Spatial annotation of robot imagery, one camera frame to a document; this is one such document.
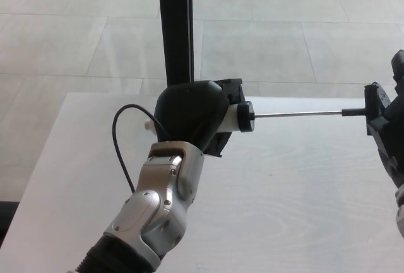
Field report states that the black metal post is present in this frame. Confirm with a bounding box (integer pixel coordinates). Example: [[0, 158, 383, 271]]
[[157, 0, 195, 88]]

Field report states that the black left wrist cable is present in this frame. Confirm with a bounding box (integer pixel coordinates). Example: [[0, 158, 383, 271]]
[[112, 104, 171, 192]]

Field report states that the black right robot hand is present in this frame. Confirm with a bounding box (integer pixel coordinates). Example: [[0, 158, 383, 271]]
[[365, 50, 404, 189]]

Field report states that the white air pump black handle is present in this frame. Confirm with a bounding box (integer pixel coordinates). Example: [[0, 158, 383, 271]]
[[143, 84, 384, 135]]

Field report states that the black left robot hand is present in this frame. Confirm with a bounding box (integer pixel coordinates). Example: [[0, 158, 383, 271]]
[[153, 78, 247, 158]]

